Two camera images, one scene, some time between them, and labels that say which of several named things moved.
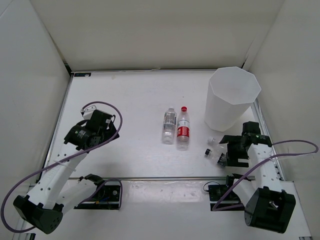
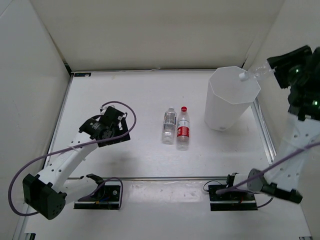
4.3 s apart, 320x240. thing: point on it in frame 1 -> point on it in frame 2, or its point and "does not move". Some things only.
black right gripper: [232, 159] -> [298, 56]
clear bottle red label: [183, 136] does not move
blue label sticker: [82, 74] does not move
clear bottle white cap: [214, 141] -> [258, 72]
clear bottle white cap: [168, 131] does not move
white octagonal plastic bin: [231, 91] does not move
